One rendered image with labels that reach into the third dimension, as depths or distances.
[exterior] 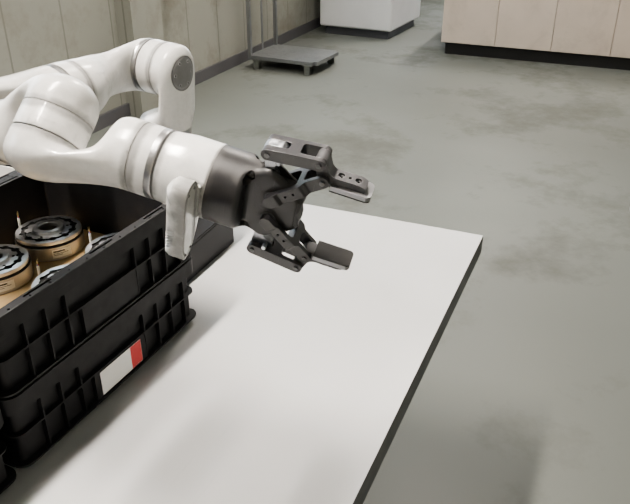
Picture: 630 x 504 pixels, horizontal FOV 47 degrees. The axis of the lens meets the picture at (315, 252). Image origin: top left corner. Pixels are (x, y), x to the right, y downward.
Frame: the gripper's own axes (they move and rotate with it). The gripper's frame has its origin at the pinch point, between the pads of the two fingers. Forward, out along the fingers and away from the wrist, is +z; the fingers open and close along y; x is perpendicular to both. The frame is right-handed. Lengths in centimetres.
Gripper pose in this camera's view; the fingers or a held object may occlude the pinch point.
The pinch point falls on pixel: (355, 227)
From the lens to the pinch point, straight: 68.5
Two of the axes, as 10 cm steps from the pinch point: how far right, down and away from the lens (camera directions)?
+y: -1.7, 6.7, 7.2
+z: 9.5, 3.1, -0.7
